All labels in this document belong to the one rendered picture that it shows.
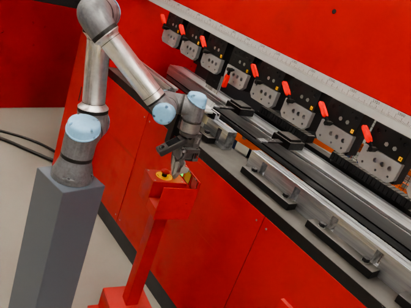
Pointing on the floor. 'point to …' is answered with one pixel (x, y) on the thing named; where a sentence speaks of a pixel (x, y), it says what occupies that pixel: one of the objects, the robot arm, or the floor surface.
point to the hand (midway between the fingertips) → (172, 175)
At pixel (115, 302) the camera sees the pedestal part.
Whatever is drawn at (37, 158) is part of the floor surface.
